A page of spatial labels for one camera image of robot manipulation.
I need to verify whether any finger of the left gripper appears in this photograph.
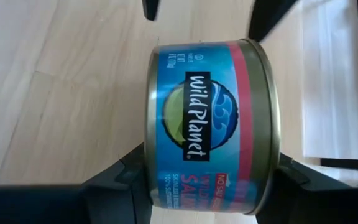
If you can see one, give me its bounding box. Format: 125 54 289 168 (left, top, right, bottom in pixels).
247 0 300 44
141 0 162 22

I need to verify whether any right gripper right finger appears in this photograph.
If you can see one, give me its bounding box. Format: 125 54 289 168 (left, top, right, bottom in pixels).
255 151 358 224

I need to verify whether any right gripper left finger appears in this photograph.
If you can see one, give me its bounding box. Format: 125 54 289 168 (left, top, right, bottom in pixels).
0 142 154 224

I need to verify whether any blue salmon can pull-tab lid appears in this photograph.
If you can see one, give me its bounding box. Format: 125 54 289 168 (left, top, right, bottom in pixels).
144 37 282 216

